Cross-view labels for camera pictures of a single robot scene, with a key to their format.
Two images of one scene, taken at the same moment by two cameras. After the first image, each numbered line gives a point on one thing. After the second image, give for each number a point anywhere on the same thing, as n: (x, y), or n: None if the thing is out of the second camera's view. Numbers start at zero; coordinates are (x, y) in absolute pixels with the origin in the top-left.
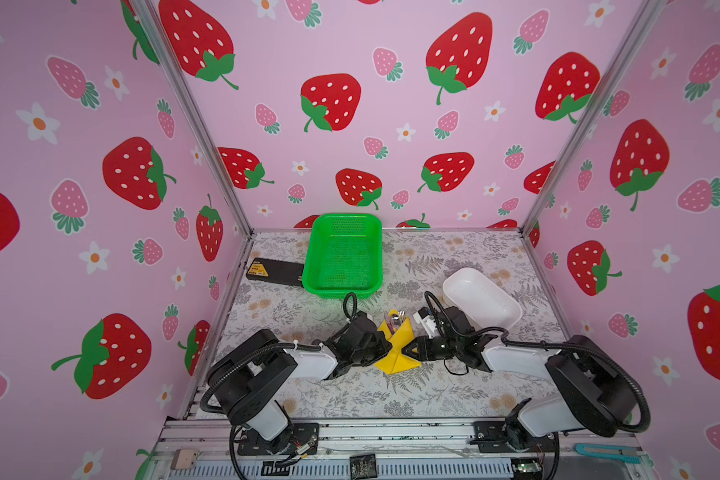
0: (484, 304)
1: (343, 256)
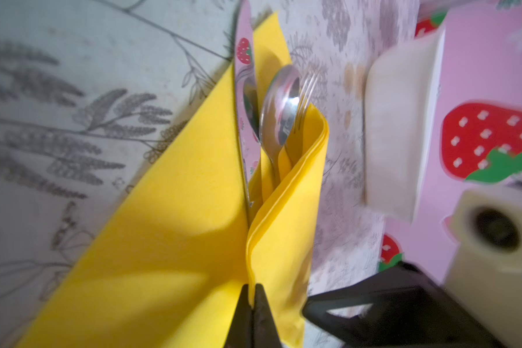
0: (401, 96)
1: None
